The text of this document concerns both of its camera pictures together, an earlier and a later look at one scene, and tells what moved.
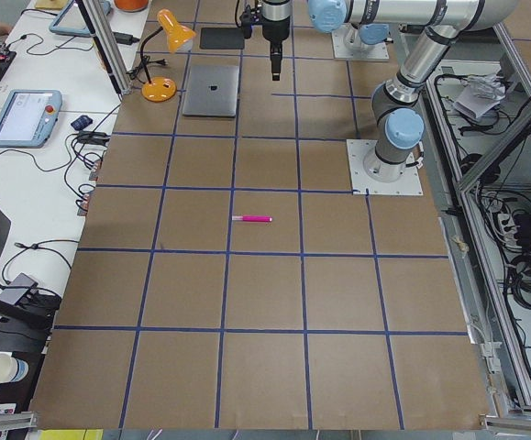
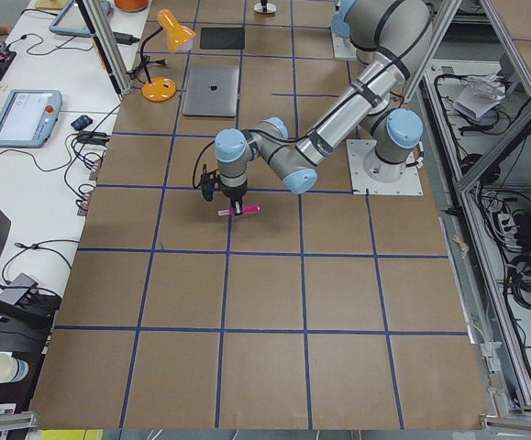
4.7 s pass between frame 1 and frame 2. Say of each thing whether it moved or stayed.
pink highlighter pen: moved
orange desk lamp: stayed
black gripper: moved
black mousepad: stayed
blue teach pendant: stayed
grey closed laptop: stayed
